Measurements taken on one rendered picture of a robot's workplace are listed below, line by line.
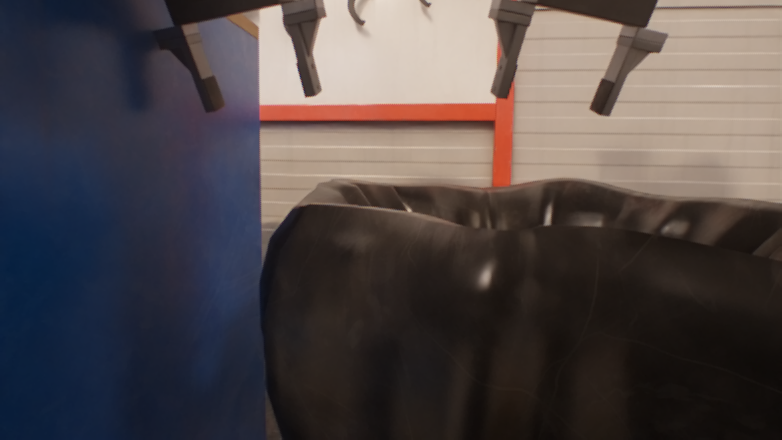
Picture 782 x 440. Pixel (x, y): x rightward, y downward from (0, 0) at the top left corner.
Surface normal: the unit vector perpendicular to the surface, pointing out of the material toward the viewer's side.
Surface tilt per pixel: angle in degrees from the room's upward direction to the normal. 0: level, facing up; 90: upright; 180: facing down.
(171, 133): 90
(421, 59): 90
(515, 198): 52
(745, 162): 90
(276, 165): 90
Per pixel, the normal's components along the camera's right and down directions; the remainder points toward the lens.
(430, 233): -0.58, -0.55
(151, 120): 0.99, 0.03
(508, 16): 0.07, 0.48
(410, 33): -0.12, 0.08
